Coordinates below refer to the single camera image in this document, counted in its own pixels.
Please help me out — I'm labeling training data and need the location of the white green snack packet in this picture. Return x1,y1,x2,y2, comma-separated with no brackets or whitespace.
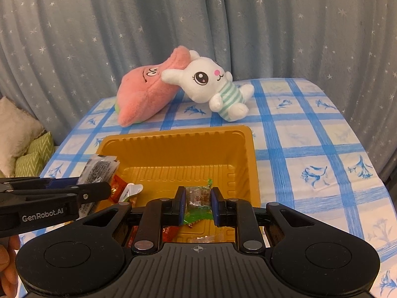
118,183,143,203

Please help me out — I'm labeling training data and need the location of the clear brown candy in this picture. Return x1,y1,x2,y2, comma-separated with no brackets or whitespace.
195,235,215,244

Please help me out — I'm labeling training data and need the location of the orange plastic tray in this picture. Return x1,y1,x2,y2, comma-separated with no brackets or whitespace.
91,124,263,244

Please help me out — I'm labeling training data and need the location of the pink plush toy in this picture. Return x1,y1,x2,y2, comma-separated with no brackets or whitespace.
115,46,190,127

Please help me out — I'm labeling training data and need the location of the red crinkled snack packet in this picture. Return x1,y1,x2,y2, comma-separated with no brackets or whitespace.
109,174,127,203

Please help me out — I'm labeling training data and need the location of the beige cushion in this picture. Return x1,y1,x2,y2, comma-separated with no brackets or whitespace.
0,96,44,177

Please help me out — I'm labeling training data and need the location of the blue checkered tablecloth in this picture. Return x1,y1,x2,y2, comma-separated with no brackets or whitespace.
42,79,396,297

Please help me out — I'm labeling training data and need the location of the dark red snack packet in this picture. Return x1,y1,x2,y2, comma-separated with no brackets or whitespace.
162,226,180,242

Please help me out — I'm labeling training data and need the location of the white bunny plush toy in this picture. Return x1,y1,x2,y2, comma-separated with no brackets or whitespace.
162,50,254,122

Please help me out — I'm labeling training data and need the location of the person's left hand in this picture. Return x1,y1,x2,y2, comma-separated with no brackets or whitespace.
0,235,20,297

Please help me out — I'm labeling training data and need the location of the green zigzag cushion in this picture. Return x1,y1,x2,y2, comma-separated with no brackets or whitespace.
15,132,55,177

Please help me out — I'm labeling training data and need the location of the grey star curtain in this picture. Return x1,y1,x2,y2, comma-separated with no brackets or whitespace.
1,0,396,179

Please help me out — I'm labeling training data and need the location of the grey clear snack packet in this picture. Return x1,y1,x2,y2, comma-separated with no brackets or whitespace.
75,154,121,218

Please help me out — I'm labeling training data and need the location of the red orange snack packet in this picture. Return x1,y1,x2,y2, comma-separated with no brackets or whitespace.
127,225,138,248

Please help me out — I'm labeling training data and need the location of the green clear candy packet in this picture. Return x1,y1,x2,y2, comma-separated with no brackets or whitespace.
184,179,213,225

